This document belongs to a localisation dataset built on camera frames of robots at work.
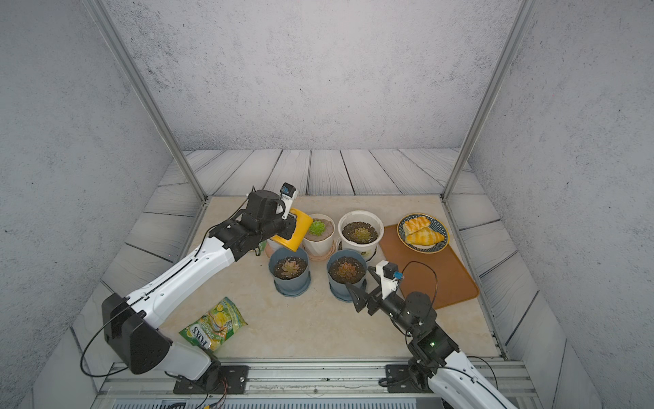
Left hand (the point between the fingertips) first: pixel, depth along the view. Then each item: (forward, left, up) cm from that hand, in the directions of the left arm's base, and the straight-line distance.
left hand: (297, 215), depth 78 cm
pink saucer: (+1, -6, -26) cm, 26 cm away
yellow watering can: (-1, -2, -3) cm, 4 cm away
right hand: (-18, -18, -6) cm, 26 cm away
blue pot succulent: (-8, +4, -20) cm, 22 cm away
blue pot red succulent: (-8, -15, -18) cm, 24 cm away
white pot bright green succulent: (+2, -6, -16) cm, 17 cm away
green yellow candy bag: (-24, +26, -25) cm, 43 cm away
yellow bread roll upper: (+13, -44, -22) cm, 51 cm away
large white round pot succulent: (+5, -21, -15) cm, 27 cm away
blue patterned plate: (+16, -54, -24) cm, 61 cm away
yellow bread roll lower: (+6, -46, -21) cm, 51 cm away
